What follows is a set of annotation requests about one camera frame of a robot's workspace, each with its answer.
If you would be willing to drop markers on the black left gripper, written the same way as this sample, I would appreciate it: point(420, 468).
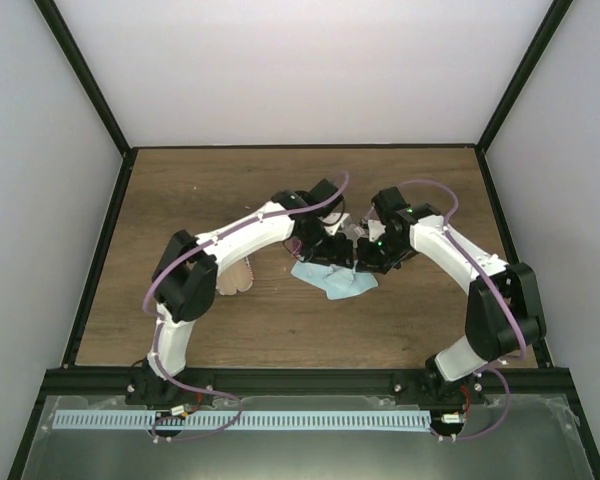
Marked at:
point(334, 253)

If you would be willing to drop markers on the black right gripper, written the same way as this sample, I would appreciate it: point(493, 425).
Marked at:
point(368, 262)

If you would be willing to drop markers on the light blue cleaning cloth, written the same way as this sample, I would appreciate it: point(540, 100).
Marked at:
point(323, 277)

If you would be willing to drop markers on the pink transparent sunglasses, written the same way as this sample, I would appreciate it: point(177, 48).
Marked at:
point(296, 247)

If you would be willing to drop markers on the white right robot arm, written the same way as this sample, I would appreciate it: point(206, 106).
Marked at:
point(504, 313)

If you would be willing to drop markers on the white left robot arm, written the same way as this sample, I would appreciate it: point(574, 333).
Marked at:
point(184, 284)

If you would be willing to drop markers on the grey hard glasses case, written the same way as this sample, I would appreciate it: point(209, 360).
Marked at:
point(352, 229)

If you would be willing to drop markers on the beige open glasses case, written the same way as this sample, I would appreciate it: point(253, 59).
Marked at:
point(237, 278)

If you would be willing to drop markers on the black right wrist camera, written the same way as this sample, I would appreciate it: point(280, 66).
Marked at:
point(387, 203)

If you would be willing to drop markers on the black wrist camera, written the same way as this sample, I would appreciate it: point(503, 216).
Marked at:
point(320, 193)
point(387, 203)

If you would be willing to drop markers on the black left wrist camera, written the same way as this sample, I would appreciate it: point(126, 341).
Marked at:
point(320, 193)

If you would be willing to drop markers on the light blue slotted cable duct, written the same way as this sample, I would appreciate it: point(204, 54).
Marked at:
point(390, 421)

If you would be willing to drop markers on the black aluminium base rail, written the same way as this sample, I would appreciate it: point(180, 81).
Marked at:
point(407, 386)

